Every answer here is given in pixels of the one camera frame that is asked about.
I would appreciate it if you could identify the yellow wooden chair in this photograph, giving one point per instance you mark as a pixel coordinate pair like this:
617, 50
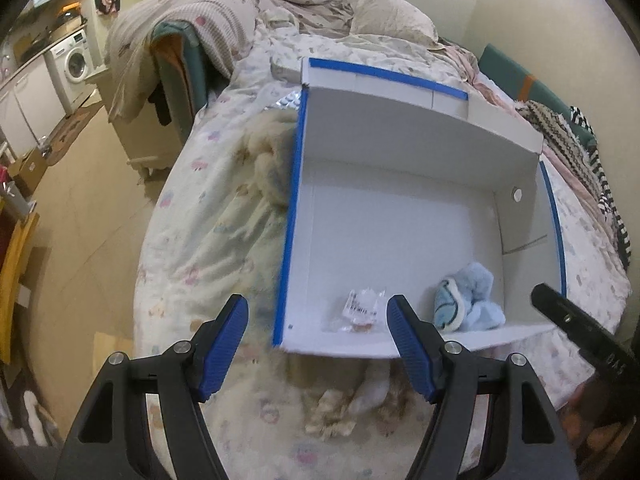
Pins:
13, 267

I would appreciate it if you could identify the beige fluffy plush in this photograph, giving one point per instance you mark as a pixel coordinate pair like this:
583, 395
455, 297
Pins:
328, 386

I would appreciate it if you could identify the white fluffy plush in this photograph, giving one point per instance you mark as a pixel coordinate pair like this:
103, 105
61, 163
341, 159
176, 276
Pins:
373, 390

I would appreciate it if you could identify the white cardboard box blue tape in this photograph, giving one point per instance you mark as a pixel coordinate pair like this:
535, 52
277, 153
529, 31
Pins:
396, 183

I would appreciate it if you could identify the light blue plush toy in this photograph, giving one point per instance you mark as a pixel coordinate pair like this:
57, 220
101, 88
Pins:
462, 302

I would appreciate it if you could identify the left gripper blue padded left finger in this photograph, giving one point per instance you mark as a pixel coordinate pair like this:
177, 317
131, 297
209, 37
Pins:
110, 437

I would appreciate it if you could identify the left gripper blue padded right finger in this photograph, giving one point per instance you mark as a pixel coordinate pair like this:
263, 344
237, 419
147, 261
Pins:
523, 437

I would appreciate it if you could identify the beige pillow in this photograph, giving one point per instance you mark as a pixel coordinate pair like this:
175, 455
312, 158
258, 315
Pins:
394, 18

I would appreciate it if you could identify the green orange folded clothes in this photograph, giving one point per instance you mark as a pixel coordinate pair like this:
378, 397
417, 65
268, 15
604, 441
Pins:
187, 77

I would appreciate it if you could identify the white kitchen cabinet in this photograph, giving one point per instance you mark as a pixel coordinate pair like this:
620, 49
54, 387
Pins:
30, 107

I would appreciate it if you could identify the white washing machine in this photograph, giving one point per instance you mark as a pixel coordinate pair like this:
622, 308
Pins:
70, 65

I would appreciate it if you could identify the floral white bed quilt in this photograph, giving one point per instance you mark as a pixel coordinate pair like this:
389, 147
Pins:
218, 229

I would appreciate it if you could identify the green cushion orange stripe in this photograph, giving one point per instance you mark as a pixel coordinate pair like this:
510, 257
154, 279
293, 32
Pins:
521, 85

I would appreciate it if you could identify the clear plastic bag with label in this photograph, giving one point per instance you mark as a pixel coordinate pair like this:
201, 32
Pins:
360, 311

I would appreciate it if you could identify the black white patterned cloth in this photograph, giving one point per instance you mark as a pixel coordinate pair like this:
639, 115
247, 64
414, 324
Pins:
575, 149

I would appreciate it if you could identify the person's right hand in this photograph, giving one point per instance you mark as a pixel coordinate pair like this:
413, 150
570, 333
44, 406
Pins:
595, 419

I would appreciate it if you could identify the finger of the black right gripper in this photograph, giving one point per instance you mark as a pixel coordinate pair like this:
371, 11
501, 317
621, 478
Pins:
595, 344

